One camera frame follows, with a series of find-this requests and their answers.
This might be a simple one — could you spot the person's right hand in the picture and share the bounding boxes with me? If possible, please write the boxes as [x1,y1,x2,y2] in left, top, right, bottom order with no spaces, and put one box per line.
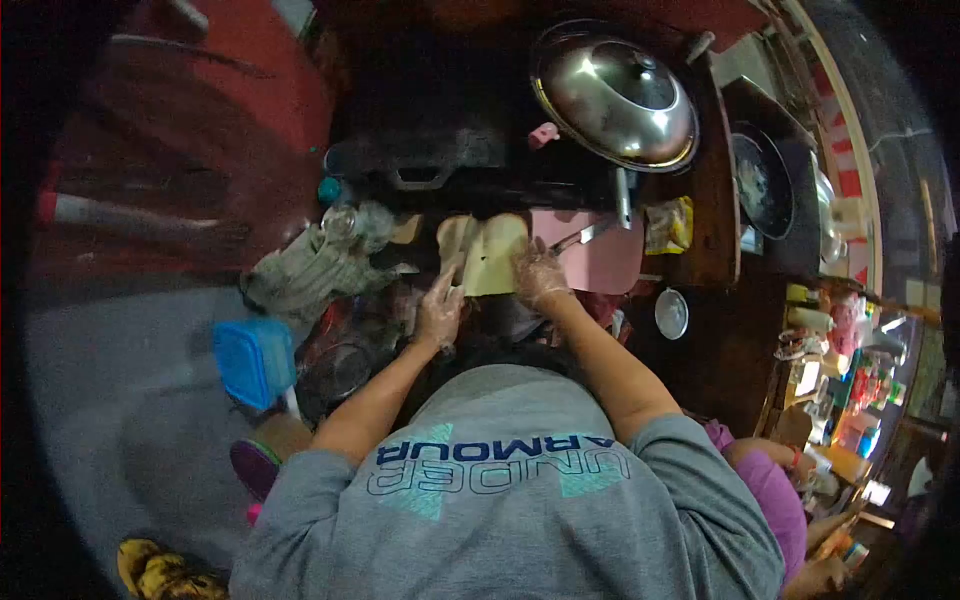
[513,237,573,310]

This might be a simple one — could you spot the person's left hand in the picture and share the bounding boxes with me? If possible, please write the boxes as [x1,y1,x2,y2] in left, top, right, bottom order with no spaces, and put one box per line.
[414,270,468,351]

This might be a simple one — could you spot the person's right fingers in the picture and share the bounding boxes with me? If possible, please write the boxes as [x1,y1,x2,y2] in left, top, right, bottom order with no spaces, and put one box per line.
[513,237,562,277]

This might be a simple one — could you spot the person's left fingers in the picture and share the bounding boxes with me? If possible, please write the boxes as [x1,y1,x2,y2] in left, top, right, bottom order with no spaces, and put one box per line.
[427,270,467,310]

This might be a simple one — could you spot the beige bread slice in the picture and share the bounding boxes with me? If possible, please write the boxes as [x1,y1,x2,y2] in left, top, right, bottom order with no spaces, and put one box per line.
[436,215,475,280]

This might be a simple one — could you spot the pink cutting board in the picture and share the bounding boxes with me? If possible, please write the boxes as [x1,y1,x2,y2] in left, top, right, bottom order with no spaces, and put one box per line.
[529,208,646,297]

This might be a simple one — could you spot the clear glass jar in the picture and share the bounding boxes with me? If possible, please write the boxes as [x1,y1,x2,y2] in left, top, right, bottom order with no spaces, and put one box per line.
[321,199,399,249]

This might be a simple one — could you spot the plastic bag with dark bowl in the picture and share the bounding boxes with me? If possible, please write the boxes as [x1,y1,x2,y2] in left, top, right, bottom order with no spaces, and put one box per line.
[294,298,423,430]

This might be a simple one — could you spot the black cast iron griddle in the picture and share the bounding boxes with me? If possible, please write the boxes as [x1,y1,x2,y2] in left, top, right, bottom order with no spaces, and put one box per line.
[324,126,511,193]

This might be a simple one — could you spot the striped grey cloth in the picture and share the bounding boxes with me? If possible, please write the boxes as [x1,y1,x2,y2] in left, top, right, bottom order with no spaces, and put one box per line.
[240,223,402,322]

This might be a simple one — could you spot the yellow snack packet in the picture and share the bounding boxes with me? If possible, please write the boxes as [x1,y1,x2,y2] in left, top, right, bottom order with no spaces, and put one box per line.
[643,195,695,256]

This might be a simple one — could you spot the steel domed wok lid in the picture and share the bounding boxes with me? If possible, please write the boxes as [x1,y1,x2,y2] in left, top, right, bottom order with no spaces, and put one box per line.
[529,19,702,174]

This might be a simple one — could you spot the blue plastic container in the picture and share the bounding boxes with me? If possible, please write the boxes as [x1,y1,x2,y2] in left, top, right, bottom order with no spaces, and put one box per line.
[212,318,298,412]

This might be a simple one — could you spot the person's body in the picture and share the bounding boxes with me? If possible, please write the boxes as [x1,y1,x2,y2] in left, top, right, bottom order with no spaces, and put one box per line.
[228,363,786,600]

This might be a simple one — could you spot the black frying pan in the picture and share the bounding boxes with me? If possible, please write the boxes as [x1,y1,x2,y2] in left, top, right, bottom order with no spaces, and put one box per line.
[730,121,796,243]

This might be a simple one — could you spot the person's legs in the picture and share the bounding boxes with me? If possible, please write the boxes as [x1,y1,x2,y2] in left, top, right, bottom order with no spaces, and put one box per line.
[228,412,316,526]

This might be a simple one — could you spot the grey pipe with red end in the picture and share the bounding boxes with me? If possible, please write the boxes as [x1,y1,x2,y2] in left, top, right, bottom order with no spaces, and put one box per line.
[37,190,250,246]

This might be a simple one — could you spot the cluttered shelf of goods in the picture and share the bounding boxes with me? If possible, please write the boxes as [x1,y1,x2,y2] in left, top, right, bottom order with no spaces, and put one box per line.
[772,281,935,515]

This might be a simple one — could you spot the yellow crumpled cloth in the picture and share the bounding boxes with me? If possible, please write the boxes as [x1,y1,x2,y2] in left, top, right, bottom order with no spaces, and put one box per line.
[116,537,230,600]

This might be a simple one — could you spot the kitchen knife with dark handle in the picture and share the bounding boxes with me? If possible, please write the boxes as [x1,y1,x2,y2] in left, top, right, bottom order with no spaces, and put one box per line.
[551,219,616,258]

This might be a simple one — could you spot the steel utensil handle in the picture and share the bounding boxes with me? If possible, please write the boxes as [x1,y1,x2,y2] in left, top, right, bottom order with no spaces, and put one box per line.
[615,168,634,231]

